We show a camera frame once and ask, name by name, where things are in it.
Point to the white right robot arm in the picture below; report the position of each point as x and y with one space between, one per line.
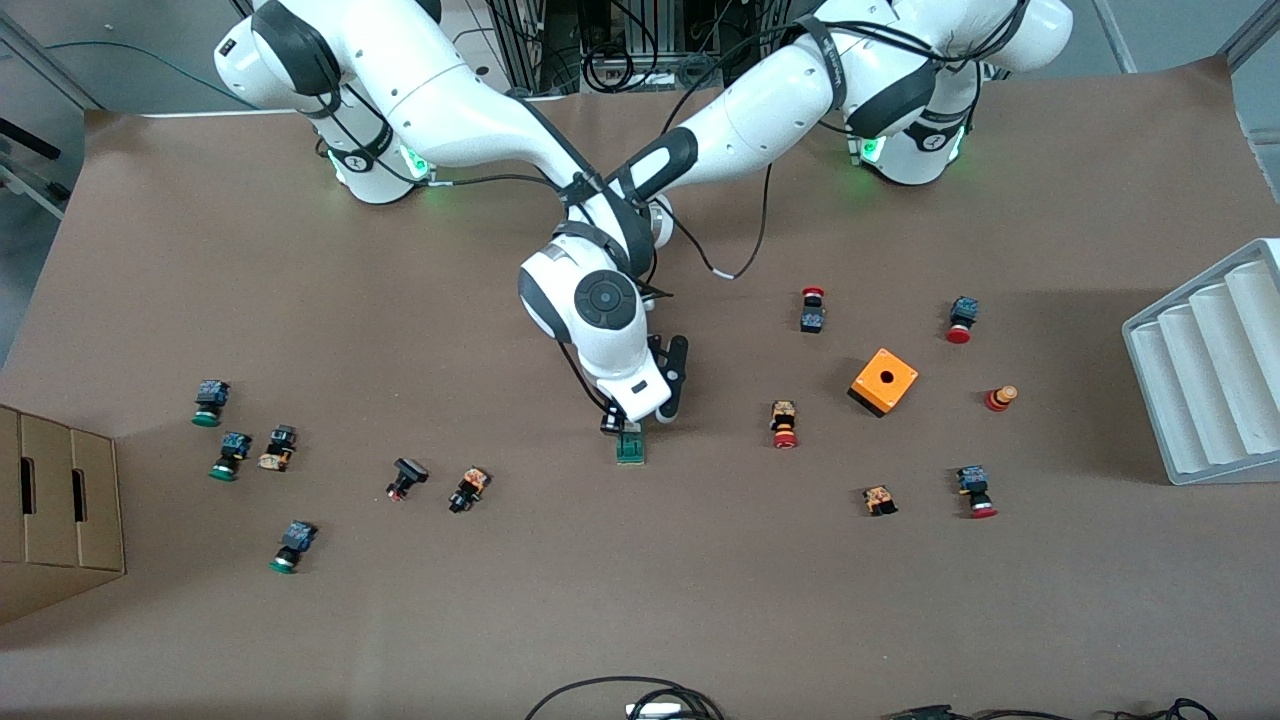
450 100

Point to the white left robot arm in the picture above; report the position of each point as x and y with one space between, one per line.
780 100

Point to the red button orange base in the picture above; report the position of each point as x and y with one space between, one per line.
784 420

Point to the black square push button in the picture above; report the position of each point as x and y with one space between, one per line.
408 472

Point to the red mushroom button black base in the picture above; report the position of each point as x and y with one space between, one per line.
812 318

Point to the orange contact block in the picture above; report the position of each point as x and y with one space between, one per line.
879 499

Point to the small white adapter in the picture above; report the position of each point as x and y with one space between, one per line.
655 711

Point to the red button blue base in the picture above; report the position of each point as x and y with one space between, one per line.
963 312
974 485

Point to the small red yellow button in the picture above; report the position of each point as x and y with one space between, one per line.
998 400

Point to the white mounting plate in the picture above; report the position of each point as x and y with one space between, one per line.
480 40

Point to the cardboard box with slots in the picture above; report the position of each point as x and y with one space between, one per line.
60 520

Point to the white ridged tray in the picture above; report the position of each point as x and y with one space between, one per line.
1200 380

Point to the black bar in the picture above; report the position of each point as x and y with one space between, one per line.
25 135

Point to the black orange selector switch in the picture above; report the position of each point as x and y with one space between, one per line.
470 488

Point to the orange button enclosure box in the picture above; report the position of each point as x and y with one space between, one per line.
870 388

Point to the black orange switch block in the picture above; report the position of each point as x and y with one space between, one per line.
279 448

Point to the green push button switch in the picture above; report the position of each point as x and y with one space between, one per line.
296 540
232 448
210 398

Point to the aluminium frame rack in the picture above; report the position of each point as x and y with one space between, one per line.
525 40

